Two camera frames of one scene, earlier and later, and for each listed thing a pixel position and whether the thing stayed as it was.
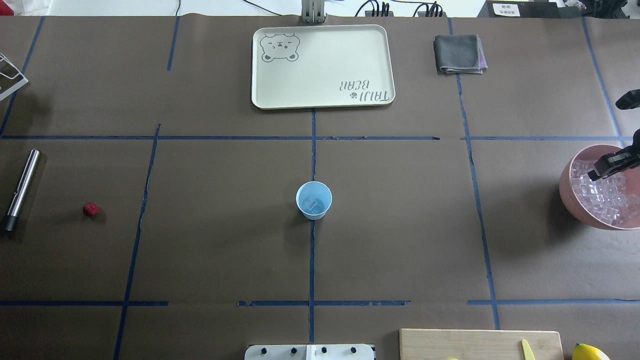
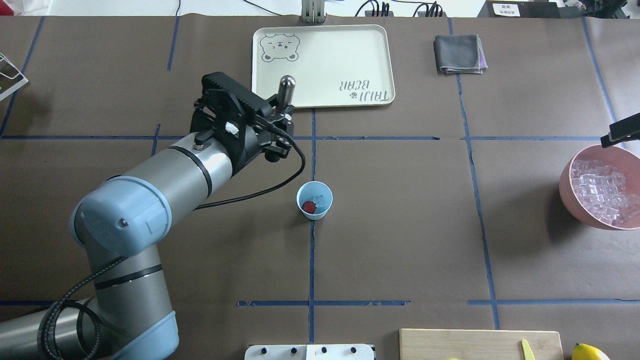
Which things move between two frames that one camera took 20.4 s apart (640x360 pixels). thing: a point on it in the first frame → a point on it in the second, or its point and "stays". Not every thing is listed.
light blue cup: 313,199 stays
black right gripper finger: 628,158 → 628,129
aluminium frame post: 312,11 stays
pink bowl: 612,203 stays
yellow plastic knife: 528,353 stays
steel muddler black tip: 22,191 → 286,89
